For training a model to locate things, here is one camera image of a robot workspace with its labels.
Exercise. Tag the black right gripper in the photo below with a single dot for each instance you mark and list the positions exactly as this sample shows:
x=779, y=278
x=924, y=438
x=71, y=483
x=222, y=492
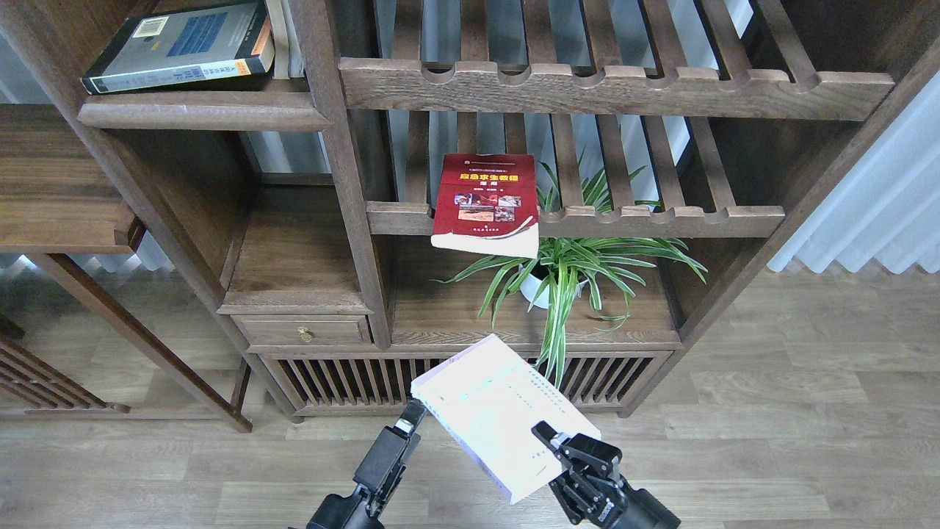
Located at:
x=591, y=486

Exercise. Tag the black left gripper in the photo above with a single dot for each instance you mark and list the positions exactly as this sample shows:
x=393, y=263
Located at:
x=377, y=476

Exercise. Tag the white cover book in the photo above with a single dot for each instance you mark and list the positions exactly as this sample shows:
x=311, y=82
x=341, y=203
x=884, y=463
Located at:
x=492, y=417

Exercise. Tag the red cover book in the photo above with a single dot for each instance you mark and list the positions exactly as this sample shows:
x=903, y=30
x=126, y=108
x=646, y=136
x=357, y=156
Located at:
x=488, y=204

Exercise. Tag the green grey cover book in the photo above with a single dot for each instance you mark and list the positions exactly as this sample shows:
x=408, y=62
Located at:
x=218, y=42

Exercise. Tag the brass drawer knob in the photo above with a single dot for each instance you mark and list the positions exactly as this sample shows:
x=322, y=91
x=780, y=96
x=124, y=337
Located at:
x=304, y=335

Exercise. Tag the white plant pot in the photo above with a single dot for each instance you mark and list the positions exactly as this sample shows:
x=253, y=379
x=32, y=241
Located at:
x=535, y=286

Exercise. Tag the green spider plant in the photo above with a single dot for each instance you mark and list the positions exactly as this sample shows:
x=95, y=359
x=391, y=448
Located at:
x=581, y=263

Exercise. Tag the large wooden bookshelf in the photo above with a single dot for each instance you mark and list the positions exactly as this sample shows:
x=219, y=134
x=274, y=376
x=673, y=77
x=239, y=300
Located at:
x=309, y=202

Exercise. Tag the white curtain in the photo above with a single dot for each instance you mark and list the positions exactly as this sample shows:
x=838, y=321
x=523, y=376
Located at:
x=886, y=209

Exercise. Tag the wooden side table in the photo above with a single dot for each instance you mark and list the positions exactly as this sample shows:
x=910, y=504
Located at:
x=57, y=202

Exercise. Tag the beige upright book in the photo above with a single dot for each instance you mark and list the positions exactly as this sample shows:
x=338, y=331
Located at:
x=280, y=36

